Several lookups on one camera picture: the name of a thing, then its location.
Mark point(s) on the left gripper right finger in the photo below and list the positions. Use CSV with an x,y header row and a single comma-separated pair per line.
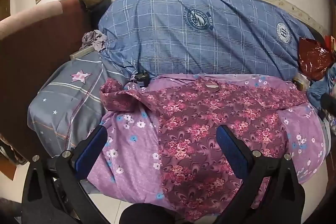
x,y
270,191

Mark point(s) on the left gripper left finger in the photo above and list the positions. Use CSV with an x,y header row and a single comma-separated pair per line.
x,y
53,193

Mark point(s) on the maroon floral garment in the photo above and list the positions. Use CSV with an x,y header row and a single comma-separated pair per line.
x,y
197,177

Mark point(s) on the blue denim clothing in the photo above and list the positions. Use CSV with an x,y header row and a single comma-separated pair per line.
x,y
318,88

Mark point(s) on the purple floral bed sheet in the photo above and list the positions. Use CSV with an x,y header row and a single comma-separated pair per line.
x,y
129,168

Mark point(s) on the grey star pillow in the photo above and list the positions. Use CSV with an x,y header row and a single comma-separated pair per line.
x,y
68,106

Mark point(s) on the red shiny plastic bag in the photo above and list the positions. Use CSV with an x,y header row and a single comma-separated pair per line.
x,y
314,59

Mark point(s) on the small black clip object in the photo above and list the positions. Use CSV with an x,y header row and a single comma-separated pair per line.
x,y
142,79

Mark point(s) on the dark red headboard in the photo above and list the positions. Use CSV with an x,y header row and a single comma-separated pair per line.
x,y
34,43

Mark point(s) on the grey crumpled cloth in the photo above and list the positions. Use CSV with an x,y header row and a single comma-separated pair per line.
x,y
94,38

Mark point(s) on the blue plaid duvet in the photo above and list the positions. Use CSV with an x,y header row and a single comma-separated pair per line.
x,y
194,37

